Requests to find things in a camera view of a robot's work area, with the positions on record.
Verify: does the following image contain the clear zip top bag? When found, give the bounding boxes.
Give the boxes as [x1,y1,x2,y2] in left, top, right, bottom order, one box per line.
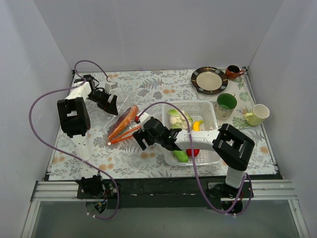
[104,94,141,146]

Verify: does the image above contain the fake orange red fruit slice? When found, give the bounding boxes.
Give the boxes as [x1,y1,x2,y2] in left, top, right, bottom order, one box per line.
[107,105,139,141]

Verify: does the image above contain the fake cauliflower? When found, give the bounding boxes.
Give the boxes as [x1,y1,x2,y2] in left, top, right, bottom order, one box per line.
[168,109,193,130]

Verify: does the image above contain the fake green leaf vegetable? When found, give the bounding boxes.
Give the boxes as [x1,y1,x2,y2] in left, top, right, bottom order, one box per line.
[173,151,189,163]

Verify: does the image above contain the fake red bell pepper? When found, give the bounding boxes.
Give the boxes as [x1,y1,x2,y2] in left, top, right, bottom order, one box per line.
[186,149,200,157]

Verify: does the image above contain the fake yellow banana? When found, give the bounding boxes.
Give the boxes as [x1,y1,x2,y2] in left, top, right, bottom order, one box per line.
[193,120,204,131]

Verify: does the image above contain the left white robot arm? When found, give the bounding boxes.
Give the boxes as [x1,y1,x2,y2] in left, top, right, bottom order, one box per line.
[57,74,118,198]

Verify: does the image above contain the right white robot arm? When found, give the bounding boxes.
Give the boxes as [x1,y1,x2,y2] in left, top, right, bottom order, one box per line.
[133,116,255,197]

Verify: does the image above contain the floral table mat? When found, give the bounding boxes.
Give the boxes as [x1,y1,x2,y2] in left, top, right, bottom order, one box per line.
[49,70,277,181]

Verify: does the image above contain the white plastic mesh basket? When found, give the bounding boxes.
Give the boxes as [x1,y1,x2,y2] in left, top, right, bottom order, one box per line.
[161,100,221,166]

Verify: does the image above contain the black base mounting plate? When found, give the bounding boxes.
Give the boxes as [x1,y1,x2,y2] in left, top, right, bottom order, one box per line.
[76,176,253,209]

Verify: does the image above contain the striped rim ceramic plate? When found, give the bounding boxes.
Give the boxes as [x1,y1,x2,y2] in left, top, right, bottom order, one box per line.
[191,66,228,95]

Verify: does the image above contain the green inside floral mug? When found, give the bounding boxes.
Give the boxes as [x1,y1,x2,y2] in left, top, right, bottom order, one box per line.
[214,93,237,120]

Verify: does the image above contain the small brown orange cup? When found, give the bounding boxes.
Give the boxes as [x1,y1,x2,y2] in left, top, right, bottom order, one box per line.
[225,65,245,80]

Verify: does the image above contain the pale yellow green mug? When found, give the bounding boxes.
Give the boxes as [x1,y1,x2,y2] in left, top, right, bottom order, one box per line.
[244,104,270,126]

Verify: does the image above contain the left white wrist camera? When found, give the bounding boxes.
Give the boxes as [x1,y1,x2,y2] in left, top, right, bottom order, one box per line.
[105,81,118,94]

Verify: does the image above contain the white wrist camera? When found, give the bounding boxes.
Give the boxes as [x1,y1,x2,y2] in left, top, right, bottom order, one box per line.
[134,113,151,125]
[105,81,118,94]

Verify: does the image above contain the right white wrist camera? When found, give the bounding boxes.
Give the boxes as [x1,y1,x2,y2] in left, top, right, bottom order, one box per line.
[134,113,151,125]

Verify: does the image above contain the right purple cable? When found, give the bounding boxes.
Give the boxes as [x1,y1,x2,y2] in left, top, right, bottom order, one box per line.
[135,101,254,216]

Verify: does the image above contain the aluminium frame rail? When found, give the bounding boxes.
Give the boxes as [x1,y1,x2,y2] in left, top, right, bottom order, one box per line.
[31,179,298,201]

